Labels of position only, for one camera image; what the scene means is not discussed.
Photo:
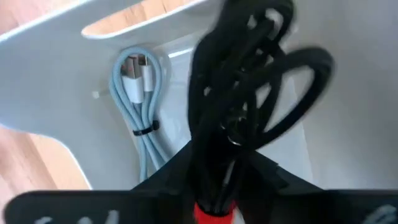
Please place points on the white plastic bin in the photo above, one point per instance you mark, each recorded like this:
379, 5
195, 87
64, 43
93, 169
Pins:
62, 77

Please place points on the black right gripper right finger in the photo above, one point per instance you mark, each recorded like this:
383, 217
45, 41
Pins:
264, 179

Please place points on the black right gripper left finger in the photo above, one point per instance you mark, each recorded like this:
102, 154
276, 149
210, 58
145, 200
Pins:
174, 174

